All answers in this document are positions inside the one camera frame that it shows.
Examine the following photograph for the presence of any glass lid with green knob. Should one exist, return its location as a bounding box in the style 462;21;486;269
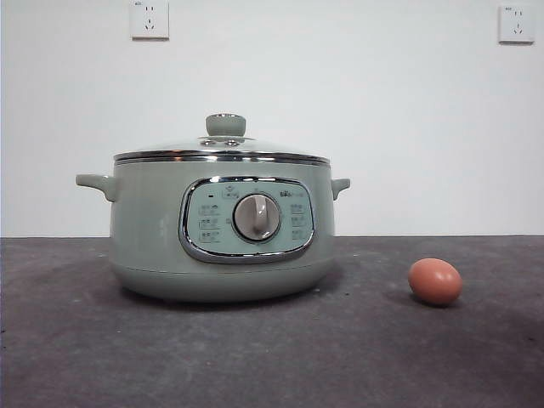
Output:
113;112;332;165

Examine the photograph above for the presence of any brown egg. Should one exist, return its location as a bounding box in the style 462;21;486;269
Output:
407;257;464;308

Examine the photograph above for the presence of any pale green electric cooking pot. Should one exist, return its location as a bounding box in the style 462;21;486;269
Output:
75;158;352;304

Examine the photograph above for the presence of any white wall socket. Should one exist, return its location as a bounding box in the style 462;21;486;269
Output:
497;4;536;45
130;0;171;43

